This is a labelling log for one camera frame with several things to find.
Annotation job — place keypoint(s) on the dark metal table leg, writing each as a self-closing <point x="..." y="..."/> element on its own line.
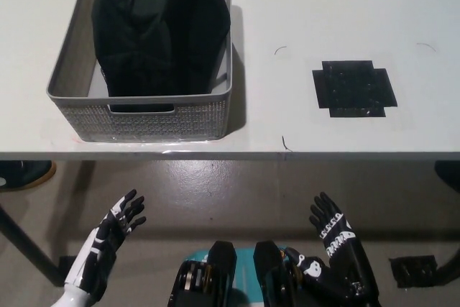
<point x="32" y="246"/>

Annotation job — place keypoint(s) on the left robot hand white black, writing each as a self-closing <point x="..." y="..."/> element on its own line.
<point x="104" y="246"/>

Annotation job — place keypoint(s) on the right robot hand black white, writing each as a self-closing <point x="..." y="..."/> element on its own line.
<point x="341" y="267"/>

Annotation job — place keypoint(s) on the dark rounded floor object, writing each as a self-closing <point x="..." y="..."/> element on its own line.
<point x="449" y="175"/>

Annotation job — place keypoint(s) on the black tape patch on table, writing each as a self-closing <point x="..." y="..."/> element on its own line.
<point x="354" y="87"/>

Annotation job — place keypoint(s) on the thin curved dark thread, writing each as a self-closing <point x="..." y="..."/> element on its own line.
<point x="279" y="48"/>

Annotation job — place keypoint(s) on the dark green lunch bag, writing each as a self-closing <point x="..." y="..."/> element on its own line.
<point x="158" y="34"/>

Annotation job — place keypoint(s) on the grey perforated plastic basket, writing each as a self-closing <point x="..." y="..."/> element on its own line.
<point x="151" y="123"/>

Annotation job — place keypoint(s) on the black shoe tan sole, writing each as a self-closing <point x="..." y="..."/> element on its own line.
<point x="25" y="175"/>

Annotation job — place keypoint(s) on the short dark thread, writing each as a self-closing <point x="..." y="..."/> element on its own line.
<point x="285" y="143"/>

